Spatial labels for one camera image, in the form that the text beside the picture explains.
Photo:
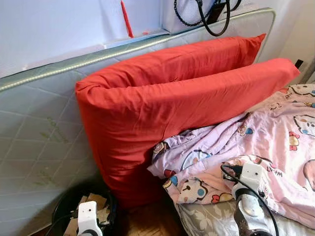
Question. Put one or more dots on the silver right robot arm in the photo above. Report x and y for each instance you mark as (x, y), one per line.
(251, 211)

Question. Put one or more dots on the black round trash bin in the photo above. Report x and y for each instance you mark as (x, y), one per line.
(110, 206)

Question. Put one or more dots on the brown cardboard piece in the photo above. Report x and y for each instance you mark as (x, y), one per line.
(98, 201)

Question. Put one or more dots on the grey floral bed sheet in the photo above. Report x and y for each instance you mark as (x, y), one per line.
(206, 221)

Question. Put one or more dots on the red folded cushion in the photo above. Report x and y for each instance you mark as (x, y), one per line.
(162, 98)

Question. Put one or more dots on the pink cartoon blanket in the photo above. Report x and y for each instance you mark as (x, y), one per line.
(266, 137)

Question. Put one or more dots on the red thin stick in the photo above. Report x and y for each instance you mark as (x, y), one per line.
(127, 19)

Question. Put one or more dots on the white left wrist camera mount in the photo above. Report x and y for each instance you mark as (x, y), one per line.
(87, 216)

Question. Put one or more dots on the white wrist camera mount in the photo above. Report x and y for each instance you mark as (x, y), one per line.
(252, 174)
(87, 216)

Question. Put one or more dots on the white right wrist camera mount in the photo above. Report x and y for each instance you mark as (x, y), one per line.
(252, 174)

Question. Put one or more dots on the black wall plug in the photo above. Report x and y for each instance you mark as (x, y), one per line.
(299, 64)

